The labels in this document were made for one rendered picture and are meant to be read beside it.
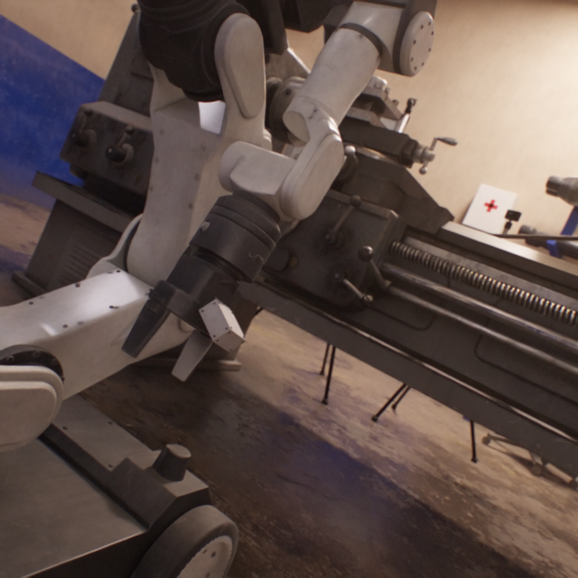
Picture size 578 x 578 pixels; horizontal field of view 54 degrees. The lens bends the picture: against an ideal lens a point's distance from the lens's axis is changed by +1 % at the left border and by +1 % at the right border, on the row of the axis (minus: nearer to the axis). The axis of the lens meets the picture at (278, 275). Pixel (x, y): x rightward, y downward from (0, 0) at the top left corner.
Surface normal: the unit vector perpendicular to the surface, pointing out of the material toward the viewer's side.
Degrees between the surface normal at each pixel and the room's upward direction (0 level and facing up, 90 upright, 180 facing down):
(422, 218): 90
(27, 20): 90
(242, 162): 75
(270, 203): 141
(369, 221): 90
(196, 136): 108
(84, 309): 28
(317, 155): 79
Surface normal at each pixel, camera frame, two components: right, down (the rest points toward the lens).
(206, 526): 0.33, -0.91
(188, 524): 0.16, -0.90
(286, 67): 0.77, 0.37
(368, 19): -0.09, -0.26
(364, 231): -0.49, -0.18
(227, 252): 0.16, -0.11
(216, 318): -0.33, -0.39
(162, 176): -0.55, 0.13
